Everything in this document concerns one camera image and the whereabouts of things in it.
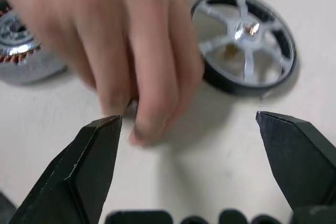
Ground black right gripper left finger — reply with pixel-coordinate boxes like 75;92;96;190
9;114;123;224

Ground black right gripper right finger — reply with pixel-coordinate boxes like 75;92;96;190
256;111;336;209

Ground black spoked rotor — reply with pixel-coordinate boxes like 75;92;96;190
190;0;298;95

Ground silver motor housing, copper windings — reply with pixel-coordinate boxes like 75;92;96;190
0;0;68;86

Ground person's bare hand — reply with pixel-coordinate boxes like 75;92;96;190
7;0;206;146

